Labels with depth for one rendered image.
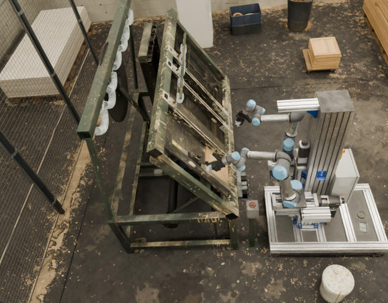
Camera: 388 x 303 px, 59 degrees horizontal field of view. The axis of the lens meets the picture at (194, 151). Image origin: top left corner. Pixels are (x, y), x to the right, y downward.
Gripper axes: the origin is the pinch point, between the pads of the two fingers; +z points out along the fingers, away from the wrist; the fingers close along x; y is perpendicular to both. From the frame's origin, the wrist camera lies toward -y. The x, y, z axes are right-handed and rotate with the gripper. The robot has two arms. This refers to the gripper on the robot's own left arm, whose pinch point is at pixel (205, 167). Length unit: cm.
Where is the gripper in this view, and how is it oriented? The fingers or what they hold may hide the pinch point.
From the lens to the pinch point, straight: 316.8
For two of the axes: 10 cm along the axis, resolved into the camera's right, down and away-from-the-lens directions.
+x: 5.8, 2.2, 7.8
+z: -7.9, 3.8, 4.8
